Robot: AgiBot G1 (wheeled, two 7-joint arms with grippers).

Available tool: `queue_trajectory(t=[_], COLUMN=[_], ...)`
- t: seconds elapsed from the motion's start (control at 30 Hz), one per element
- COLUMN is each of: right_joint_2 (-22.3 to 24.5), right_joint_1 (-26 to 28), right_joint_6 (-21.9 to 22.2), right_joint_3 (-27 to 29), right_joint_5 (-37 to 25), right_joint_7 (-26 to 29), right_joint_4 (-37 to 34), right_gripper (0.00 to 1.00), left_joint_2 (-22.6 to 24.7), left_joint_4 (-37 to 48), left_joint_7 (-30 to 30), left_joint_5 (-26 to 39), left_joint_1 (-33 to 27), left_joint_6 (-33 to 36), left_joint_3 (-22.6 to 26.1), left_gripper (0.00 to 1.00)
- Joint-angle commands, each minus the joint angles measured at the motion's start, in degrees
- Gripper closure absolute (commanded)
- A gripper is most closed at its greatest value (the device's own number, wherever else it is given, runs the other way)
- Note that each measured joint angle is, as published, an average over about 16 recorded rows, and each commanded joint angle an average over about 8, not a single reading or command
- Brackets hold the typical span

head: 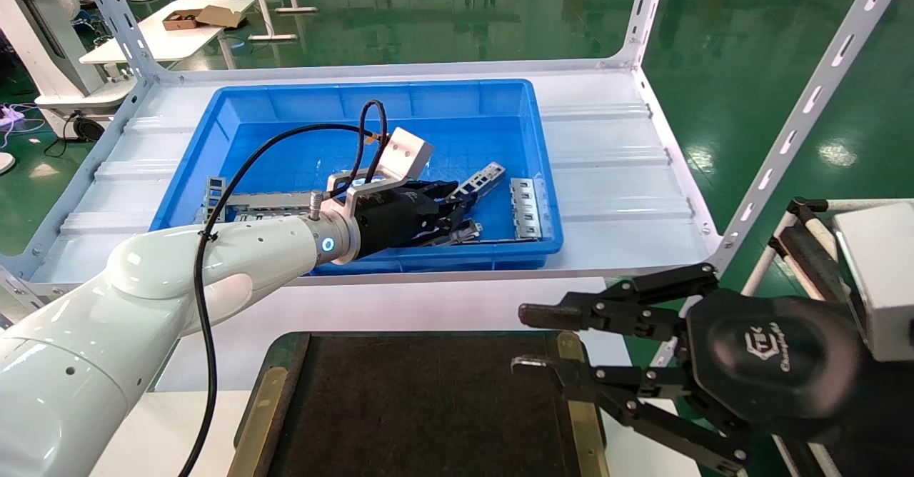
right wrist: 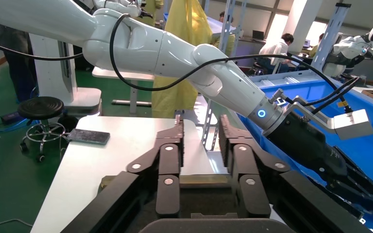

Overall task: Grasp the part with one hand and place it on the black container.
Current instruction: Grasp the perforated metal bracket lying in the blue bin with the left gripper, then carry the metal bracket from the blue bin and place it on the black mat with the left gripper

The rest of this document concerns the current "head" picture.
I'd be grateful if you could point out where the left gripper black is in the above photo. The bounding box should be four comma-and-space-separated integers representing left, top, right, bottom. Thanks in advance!
353, 179, 478, 260

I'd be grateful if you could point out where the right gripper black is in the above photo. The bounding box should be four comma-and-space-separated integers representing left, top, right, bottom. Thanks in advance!
511, 263, 868, 476

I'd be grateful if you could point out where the perforated metal strip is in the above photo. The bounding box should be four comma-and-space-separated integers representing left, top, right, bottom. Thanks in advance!
448, 161, 508, 203
202, 176, 228, 224

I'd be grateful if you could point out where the long metal channel part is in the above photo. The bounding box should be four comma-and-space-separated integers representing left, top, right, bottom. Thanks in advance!
225, 190, 318, 212

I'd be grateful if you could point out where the black container tray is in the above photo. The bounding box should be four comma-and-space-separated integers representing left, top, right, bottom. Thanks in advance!
227, 331, 608, 477

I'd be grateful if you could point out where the blue plastic bin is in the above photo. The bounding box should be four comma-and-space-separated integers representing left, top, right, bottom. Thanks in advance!
149, 79, 565, 276

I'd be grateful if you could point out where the open cardboard box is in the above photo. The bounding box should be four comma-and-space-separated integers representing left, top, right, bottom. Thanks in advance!
163, 4, 247, 31

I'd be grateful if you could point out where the white humanoid robot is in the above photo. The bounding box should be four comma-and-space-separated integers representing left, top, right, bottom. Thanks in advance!
0, 0, 138, 141

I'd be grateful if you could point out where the white power strip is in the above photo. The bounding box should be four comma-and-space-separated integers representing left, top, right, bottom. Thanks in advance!
0, 102, 47, 135

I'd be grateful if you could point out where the small metal bracket part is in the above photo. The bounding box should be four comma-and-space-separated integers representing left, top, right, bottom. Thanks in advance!
428, 220, 485, 248

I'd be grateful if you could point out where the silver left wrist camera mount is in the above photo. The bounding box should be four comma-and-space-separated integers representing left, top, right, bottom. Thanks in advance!
327, 127, 434, 210

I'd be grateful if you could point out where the ribbed metal bracket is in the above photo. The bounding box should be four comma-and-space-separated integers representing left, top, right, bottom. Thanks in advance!
508, 177, 545, 241

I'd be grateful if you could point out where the grey slotted metal shelf frame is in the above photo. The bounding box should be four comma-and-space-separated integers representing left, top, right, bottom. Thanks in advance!
0, 0, 914, 321

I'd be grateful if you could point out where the white and black pipe frame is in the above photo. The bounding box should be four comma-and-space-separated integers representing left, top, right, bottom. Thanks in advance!
743, 197, 858, 477

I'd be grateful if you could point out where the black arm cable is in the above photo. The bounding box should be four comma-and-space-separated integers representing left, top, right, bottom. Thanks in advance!
177, 99, 390, 477

